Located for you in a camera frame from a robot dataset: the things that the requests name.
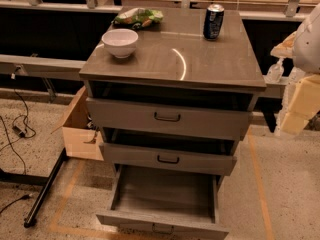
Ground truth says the grey drawer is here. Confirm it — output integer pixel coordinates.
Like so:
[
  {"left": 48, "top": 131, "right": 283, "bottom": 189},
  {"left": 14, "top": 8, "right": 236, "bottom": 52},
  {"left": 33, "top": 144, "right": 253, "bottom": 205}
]
[
  {"left": 97, "top": 165, "right": 229, "bottom": 240},
  {"left": 99, "top": 142, "right": 237, "bottom": 176},
  {"left": 87, "top": 98, "right": 251, "bottom": 140}
]

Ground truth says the grey middle drawer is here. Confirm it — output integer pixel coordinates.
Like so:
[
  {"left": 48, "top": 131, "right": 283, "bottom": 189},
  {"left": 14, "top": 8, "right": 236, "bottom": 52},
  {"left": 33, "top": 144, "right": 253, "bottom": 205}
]
[{"left": 99, "top": 142, "right": 237, "bottom": 176}]

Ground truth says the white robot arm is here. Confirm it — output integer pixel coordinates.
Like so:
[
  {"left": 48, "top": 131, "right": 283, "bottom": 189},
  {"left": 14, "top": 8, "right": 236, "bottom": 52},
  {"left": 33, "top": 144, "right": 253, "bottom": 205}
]
[{"left": 270, "top": 4, "right": 320, "bottom": 138}]

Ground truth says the blue soda can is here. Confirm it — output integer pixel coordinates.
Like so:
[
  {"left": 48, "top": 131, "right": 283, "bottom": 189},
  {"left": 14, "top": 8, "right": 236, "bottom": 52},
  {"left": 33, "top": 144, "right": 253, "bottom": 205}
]
[{"left": 203, "top": 4, "right": 224, "bottom": 40}]

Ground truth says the metal rail frame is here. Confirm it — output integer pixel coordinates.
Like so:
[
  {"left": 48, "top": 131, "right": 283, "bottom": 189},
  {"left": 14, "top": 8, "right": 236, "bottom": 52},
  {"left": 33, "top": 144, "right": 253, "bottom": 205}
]
[{"left": 0, "top": 54, "right": 85, "bottom": 81}]

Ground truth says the black metal floor bar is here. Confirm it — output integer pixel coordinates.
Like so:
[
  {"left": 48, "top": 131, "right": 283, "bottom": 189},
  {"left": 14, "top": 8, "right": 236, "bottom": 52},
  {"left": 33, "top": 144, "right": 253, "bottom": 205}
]
[{"left": 24, "top": 149, "right": 67, "bottom": 228}]

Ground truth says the grey bottom drawer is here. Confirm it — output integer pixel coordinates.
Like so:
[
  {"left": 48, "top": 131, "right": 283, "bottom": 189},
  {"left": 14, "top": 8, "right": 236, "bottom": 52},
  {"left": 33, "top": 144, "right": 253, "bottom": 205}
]
[{"left": 97, "top": 165, "right": 229, "bottom": 240}]

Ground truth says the black floor cable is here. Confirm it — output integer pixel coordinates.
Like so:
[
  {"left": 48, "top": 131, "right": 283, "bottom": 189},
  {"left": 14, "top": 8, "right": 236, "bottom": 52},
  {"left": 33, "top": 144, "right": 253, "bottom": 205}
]
[{"left": 0, "top": 193, "right": 34, "bottom": 215}]

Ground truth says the left clear sanitizer bottle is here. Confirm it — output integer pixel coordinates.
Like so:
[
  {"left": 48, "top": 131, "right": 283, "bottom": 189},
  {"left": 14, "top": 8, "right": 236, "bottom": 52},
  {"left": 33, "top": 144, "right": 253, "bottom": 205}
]
[{"left": 266, "top": 58, "right": 284, "bottom": 83}]

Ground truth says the grey top drawer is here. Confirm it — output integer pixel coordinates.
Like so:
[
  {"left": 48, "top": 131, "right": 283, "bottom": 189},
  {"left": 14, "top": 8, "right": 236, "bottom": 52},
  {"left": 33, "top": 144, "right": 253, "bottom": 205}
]
[{"left": 87, "top": 98, "right": 251, "bottom": 140}]

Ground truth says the green chip bag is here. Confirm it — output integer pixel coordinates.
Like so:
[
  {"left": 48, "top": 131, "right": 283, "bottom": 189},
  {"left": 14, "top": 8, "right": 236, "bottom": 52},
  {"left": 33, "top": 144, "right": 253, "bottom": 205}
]
[{"left": 112, "top": 8, "right": 163, "bottom": 29}]

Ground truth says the white ceramic bowl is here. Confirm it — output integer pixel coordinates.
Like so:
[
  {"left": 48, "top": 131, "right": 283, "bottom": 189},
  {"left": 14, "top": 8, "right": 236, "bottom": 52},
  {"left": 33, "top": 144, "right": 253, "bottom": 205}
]
[{"left": 101, "top": 29, "right": 139, "bottom": 58}]

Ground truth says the cardboard box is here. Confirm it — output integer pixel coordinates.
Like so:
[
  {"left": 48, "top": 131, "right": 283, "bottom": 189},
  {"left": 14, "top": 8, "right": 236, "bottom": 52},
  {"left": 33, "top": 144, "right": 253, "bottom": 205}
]
[{"left": 54, "top": 86, "right": 103, "bottom": 161}]

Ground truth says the black power adapter cable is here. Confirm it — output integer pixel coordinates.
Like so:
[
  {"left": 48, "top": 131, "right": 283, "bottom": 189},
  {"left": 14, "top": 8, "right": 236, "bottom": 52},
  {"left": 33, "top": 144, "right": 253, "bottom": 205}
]
[{"left": 0, "top": 89, "right": 37, "bottom": 175}]

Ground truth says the grey wooden drawer cabinet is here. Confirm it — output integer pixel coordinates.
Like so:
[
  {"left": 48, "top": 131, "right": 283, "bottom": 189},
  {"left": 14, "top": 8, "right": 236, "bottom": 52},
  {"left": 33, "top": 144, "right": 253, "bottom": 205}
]
[{"left": 79, "top": 6, "right": 267, "bottom": 187}]

